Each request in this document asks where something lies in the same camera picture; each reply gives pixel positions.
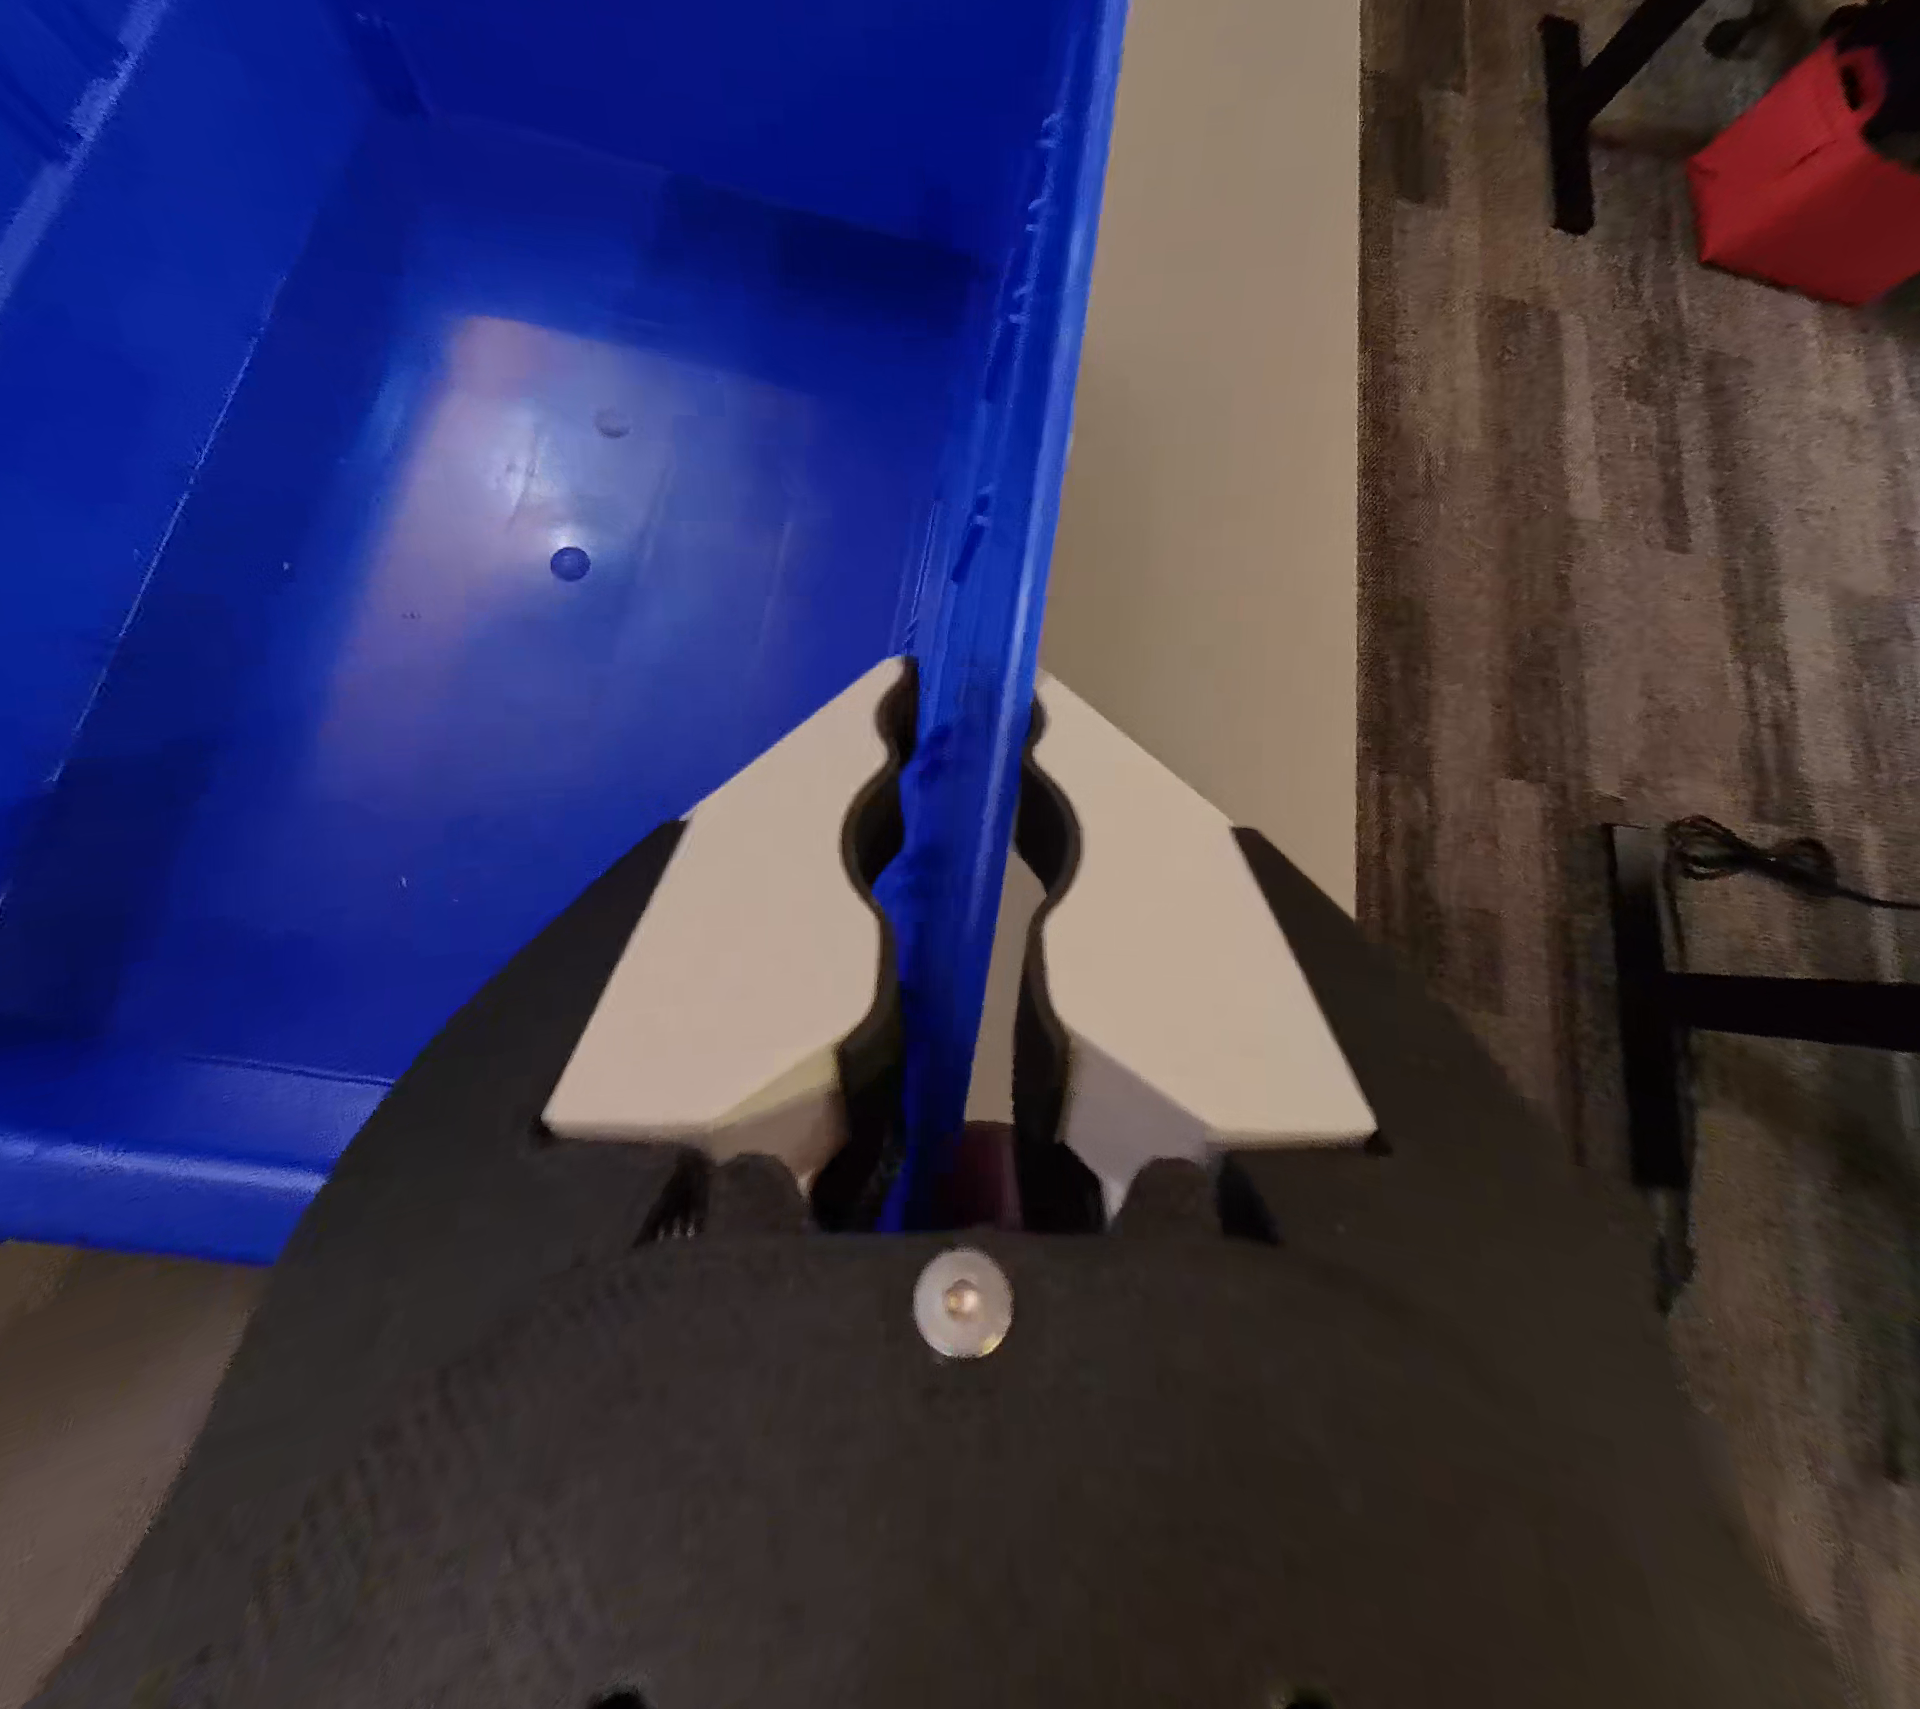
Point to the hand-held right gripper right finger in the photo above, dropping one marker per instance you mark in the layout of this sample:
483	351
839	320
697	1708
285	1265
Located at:
1201	989

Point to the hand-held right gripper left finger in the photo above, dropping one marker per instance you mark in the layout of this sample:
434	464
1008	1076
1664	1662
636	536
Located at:
721	974

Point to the blue plastic bin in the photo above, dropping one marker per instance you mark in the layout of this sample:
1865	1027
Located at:
451	464

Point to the black table leg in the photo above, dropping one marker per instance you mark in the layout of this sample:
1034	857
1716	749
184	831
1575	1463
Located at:
1650	1018

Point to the red bag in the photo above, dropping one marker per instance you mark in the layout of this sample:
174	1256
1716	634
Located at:
1800	187

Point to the black table frame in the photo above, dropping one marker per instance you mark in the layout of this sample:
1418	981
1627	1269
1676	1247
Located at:
1569	134

